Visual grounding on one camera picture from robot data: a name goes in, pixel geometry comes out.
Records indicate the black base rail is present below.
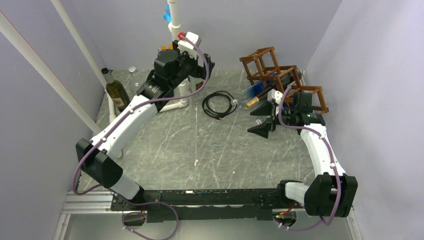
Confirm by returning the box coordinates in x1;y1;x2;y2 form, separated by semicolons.
61;185;312;229

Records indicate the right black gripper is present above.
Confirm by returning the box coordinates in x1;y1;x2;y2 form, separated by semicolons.
247;99;298;138

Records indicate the white PVC pipe frame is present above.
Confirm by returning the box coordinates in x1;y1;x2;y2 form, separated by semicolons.
0;0;189;159

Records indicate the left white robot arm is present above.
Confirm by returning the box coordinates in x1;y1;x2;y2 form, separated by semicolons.
71;49;215;210

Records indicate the brown wooden wine rack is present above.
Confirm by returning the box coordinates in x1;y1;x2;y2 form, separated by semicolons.
239;46;329;114

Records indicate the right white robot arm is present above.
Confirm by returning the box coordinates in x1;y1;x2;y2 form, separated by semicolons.
246;89;358;218

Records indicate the rear blue square bottle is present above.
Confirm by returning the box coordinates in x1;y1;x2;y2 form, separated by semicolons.
230;81;265;108

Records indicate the clear bottle white cap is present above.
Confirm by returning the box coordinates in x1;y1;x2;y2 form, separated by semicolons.
128;66;147;90

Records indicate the orange pipe-mounted fitting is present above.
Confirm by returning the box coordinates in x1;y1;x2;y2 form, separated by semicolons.
158;44;174;52

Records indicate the brown bottle gold foil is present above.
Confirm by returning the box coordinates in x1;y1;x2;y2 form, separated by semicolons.
245;80;278;108

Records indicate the blue pipe-mounted fitting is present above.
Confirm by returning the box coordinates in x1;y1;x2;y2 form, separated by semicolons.
162;3;172;24

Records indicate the coiled black cable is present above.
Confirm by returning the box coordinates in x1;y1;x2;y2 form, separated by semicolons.
202;90;238;121

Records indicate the green wine bottle silver foil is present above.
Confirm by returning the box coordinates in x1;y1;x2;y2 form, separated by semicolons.
100;67;130;112

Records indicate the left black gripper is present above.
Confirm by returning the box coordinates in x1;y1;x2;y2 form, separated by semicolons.
169;40;215;89

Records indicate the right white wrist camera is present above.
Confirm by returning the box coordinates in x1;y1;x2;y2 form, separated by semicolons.
267;89;283;114

